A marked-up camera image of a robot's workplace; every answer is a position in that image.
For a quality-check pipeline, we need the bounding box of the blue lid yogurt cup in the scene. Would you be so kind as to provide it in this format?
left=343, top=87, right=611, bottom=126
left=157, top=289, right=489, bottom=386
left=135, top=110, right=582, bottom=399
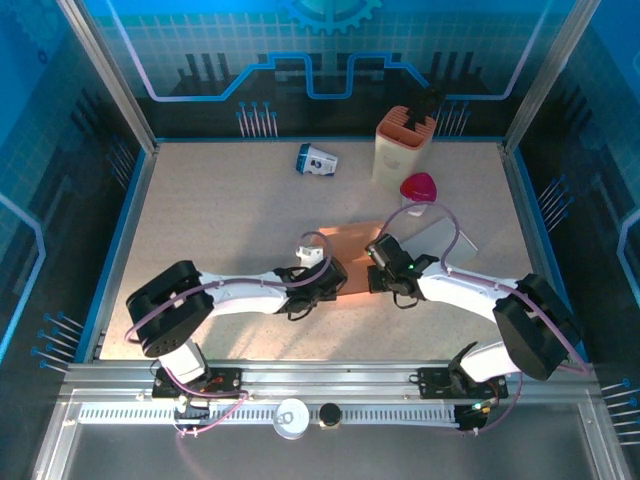
left=294, top=143, right=339, bottom=178

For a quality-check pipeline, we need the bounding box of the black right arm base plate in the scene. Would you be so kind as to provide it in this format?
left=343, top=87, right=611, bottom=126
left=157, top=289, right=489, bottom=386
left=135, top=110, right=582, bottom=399
left=416, top=367, right=509, bottom=400

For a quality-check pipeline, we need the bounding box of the aluminium right frame post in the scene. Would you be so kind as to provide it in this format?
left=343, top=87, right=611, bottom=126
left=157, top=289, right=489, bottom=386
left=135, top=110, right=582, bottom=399
left=502, top=0, right=601, bottom=151

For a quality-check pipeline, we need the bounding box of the grey metal shelf plate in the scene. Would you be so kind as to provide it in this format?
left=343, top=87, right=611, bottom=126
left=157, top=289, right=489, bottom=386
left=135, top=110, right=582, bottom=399
left=34, top=399, right=631, bottom=480

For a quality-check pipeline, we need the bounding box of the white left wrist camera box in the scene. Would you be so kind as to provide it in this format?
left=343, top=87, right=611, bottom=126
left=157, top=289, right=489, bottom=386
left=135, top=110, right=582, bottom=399
left=293, top=243, right=324, bottom=266

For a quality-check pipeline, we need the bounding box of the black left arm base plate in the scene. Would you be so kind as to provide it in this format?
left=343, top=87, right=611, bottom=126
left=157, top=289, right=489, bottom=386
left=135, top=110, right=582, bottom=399
left=151, top=367, right=244, bottom=400

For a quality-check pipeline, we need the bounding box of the black round knob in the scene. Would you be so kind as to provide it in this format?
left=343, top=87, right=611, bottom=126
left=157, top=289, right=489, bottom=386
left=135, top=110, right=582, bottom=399
left=318, top=402, right=343, bottom=429

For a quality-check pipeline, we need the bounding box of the brown paper box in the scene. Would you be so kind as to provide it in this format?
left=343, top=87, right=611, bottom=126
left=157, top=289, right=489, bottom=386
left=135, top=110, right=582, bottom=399
left=318, top=220, right=384, bottom=296

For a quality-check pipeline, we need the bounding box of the aluminium frame post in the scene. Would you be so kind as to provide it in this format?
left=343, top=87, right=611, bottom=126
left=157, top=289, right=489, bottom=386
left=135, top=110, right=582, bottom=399
left=502, top=0, right=601, bottom=151
left=57, top=0, right=160, bottom=154

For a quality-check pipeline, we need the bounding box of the aluminium left frame post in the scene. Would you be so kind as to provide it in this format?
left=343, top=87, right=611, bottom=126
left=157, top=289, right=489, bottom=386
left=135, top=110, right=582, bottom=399
left=57, top=0, right=160, bottom=154

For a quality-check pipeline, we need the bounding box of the small electronics board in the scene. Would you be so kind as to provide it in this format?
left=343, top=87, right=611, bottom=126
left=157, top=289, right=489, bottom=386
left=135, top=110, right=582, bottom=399
left=173, top=394, right=211, bottom=427
left=455, top=401, right=494, bottom=432

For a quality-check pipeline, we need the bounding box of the aluminium front frame rail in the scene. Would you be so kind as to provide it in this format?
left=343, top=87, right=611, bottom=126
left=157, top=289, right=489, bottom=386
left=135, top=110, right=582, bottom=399
left=59, top=359, right=601, bottom=401

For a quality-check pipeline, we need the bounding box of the pink lid yogurt cup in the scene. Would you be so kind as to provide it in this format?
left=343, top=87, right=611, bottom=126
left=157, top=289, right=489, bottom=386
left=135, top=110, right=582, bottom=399
left=398, top=172, right=439, bottom=217

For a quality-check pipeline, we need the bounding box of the white paper box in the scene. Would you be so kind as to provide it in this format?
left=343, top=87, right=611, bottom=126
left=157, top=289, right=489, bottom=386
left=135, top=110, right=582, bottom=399
left=399, top=214, right=479, bottom=267

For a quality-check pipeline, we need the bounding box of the black knife handle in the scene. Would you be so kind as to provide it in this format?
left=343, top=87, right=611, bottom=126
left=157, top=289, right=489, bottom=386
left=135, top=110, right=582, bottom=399
left=407, top=85, right=446, bottom=132

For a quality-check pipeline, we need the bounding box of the white slotted cable duct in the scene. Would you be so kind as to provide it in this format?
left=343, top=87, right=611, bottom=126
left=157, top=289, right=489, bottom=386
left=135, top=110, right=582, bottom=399
left=77, top=403, right=461, bottom=426

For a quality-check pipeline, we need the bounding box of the beige orange knife block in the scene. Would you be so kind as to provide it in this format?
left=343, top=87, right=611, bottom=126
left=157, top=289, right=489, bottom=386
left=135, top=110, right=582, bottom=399
left=372, top=104, right=436, bottom=189

